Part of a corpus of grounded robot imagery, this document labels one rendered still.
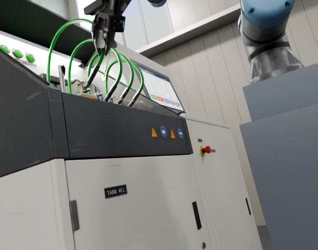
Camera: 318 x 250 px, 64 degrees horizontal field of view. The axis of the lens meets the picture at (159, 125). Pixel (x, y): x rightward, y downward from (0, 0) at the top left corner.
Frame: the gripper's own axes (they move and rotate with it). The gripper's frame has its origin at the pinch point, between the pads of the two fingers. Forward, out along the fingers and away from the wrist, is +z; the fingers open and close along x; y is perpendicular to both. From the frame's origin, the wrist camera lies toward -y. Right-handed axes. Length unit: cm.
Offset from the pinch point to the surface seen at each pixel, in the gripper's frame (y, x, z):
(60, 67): -0.9, -15.6, 5.5
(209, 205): 49, 27, 53
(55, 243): 47, -41, 24
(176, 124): 26.1, 21.2, 23.4
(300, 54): -4, 273, 9
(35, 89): 23.8, -34.3, 1.5
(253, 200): 30, 205, 167
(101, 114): 29.3, -19.4, 8.6
